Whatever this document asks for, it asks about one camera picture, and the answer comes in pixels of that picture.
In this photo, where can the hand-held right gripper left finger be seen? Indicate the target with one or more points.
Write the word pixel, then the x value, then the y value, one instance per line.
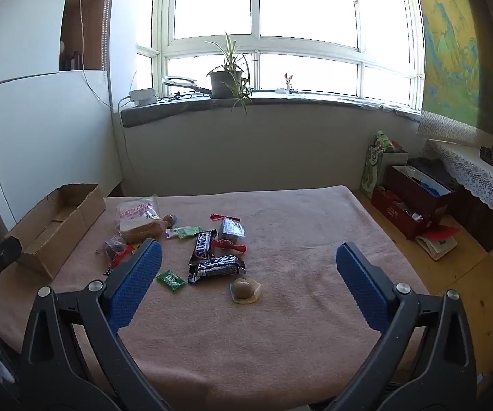
pixel 137 282

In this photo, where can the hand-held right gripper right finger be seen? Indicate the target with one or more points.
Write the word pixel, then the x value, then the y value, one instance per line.
pixel 362 287

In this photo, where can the small green candy packet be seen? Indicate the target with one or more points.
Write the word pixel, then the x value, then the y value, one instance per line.
pixel 170 280

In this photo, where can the small dark snack packet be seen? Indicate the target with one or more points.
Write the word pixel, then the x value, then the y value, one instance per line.
pixel 112 248

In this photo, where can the small white candy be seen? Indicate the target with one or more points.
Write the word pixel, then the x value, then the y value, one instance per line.
pixel 171 233

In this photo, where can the sliced bread packet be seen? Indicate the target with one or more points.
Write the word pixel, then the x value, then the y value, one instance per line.
pixel 137 222

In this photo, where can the small round brown candy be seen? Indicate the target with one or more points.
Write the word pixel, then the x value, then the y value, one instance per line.
pixel 169 220

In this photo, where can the long green candy wrapper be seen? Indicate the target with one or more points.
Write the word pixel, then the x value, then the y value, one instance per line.
pixel 190 232

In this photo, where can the brown chocolate bar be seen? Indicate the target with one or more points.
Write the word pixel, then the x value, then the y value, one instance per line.
pixel 202 246

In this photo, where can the black chocolate bar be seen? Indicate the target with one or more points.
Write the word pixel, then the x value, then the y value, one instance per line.
pixel 216 267

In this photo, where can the brown cardboard box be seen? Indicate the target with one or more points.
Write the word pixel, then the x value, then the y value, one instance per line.
pixel 70 209

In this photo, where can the round pastry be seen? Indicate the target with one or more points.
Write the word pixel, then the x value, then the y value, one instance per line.
pixel 244 289

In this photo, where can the red cake packet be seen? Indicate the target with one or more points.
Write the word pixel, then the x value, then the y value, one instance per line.
pixel 231 229

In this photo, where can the open book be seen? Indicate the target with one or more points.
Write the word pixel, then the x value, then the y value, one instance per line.
pixel 441 248

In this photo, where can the green paper bag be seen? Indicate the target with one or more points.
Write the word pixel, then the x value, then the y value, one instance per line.
pixel 370 175

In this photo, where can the white wardrobe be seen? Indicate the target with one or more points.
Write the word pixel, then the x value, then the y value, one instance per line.
pixel 36 115

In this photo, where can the dark wooden cabinet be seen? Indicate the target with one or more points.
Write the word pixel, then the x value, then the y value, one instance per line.
pixel 477 218

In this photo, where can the lace covered side table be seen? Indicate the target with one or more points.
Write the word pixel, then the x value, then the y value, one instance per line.
pixel 473 171

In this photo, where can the grey window sill cushion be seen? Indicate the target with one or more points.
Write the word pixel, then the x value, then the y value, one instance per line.
pixel 165 113

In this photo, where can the white power box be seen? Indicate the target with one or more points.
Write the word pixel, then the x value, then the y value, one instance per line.
pixel 142 96

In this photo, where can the potted spider plant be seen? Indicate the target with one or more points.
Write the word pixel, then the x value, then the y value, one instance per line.
pixel 225 83

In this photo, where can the small rabbit figurine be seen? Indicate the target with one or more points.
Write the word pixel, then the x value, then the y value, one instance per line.
pixel 288 81

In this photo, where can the landscape wall hanging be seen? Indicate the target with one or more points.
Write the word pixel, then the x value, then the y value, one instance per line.
pixel 447 51

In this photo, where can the white window frame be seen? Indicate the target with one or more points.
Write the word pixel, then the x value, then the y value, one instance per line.
pixel 272 45

